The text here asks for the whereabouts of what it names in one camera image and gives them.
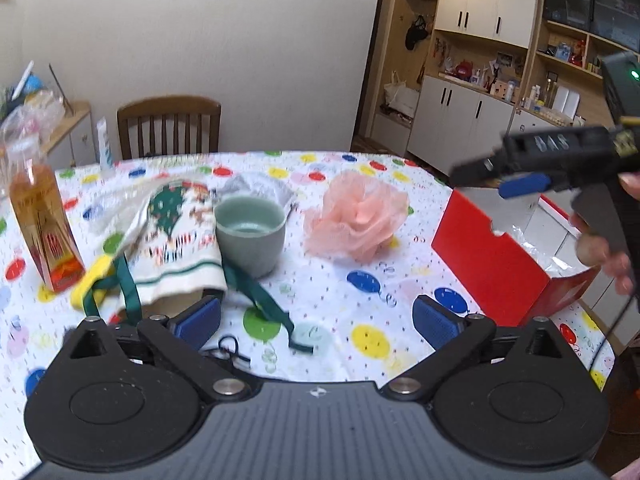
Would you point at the wooden chair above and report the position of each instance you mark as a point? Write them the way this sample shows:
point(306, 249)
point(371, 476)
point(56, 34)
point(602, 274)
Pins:
point(170, 110)

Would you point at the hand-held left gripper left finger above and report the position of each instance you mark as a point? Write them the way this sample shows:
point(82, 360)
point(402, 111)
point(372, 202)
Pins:
point(197, 324)

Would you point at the white and wood cabinet unit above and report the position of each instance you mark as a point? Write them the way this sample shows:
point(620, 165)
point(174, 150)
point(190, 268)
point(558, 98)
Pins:
point(480, 5)

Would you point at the wooden side cabinet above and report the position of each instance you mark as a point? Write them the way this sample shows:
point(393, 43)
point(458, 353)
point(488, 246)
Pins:
point(75, 135)

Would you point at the red container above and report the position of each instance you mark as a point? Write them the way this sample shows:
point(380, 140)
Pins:
point(464, 70)

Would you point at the green ceramic cup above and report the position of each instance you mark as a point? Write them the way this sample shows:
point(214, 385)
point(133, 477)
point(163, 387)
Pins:
point(250, 240)

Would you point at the pink mesh bath pouf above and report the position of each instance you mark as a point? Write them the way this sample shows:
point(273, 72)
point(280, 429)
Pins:
point(357, 215)

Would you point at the pile of plastic bags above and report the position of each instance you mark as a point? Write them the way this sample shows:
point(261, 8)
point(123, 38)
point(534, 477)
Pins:
point(30, 105)

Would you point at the orange liquid bottle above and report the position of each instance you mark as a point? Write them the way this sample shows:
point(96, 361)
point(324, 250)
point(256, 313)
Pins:
point(40, 220)

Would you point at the white tube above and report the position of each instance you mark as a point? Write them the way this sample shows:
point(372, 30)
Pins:
point(104, 142)

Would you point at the christmas print cloth bag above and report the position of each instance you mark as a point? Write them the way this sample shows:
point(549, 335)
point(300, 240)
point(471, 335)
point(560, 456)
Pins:
point(180, 240)

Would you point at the yellow plastic object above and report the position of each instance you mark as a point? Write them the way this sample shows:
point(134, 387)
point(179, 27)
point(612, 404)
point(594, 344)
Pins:
point(90, 282)

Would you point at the clear plastic wrap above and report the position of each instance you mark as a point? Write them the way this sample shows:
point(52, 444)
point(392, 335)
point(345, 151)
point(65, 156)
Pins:
point(545, 255)

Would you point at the person's right hand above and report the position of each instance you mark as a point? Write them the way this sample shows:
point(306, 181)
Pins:
point(595, 250)

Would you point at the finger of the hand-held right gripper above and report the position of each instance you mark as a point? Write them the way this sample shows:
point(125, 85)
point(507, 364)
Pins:
point(522, 186)
point(477, 167)

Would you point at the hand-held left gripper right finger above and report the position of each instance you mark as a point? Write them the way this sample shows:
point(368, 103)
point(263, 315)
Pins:
point(437, 322)

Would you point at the white printed plastic packet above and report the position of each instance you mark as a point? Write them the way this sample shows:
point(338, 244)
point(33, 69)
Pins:
point(260, 185)

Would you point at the red cardboard box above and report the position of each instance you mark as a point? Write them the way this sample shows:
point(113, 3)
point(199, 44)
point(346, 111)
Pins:
point(485, 265)

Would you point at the balloon print tablecloth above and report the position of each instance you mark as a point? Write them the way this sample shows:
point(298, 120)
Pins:
point(320, 280)

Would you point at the white tote bag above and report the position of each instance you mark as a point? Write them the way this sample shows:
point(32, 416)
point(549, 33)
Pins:
point(400, 97)

